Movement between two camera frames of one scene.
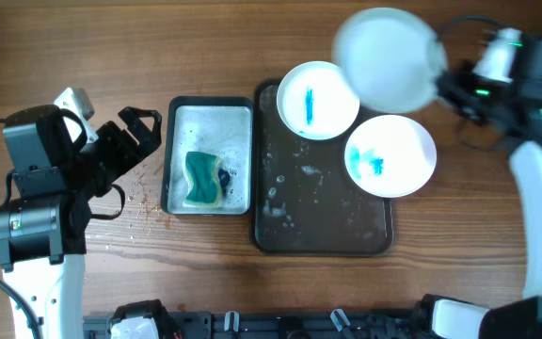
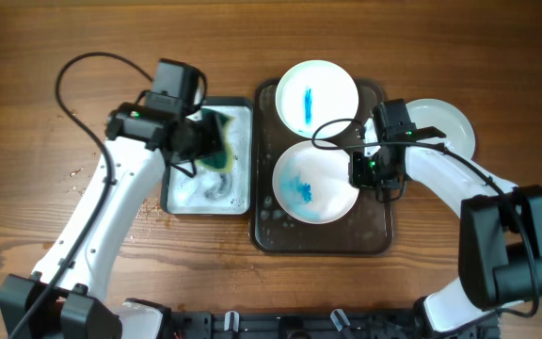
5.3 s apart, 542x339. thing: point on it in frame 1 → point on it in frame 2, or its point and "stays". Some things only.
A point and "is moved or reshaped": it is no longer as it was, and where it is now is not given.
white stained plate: [388, 60] → [448, 120]
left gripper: [132, 152] → [214, 142]
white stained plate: [390, 155] is moved or reshaped
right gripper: [453, 89] → [358, 170]
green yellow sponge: [201, 171] → [222, 161]
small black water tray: [217, 125] stays
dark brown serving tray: [305, 200] stays
